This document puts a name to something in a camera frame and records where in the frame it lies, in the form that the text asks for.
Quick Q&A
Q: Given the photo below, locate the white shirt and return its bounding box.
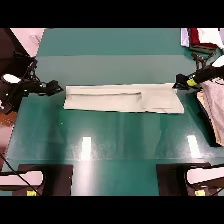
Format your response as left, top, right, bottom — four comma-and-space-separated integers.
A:
62, 83, 185, 115

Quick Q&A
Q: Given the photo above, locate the red garment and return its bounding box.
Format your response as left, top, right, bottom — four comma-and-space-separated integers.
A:
188, 27, 219, 50

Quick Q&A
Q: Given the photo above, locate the white garment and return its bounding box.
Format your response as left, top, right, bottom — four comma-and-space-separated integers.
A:
197, 27, 224, 47

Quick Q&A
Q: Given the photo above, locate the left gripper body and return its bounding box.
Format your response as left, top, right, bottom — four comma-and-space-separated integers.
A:
44, 79, 65, 98

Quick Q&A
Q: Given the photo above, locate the beige garment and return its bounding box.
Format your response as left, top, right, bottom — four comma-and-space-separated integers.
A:
196, 89, 210, 113

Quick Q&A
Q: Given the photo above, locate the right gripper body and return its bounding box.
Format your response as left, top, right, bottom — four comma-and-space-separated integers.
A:
172, 72, 202, 91

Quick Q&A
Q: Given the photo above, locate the grey garment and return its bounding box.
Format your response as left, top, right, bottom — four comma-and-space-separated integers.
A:
200, 77, 224, 148

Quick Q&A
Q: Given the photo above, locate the black cable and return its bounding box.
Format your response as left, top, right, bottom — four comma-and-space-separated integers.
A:
0, 153, 42, 197

